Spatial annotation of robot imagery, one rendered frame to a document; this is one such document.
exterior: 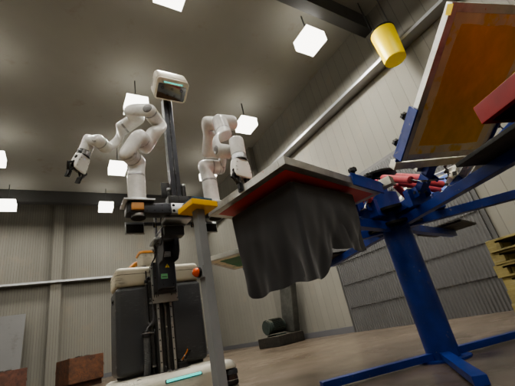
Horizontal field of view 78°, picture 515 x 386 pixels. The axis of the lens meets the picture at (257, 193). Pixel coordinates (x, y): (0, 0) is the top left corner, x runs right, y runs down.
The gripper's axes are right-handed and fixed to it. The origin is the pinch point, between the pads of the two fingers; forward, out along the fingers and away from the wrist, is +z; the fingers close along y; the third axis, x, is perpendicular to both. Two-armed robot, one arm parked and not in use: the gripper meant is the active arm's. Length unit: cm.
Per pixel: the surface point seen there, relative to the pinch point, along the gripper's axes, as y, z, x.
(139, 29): -75, -480, -292
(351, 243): -41, 32, 22
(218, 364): 18, 71, -10
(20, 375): -19, 50, -810
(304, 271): -9.7, 43.7, 16.6
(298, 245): -8.6, 33.1, 17.5
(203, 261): 20.0, 32.5, -10.1
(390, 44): -383, -342, -2
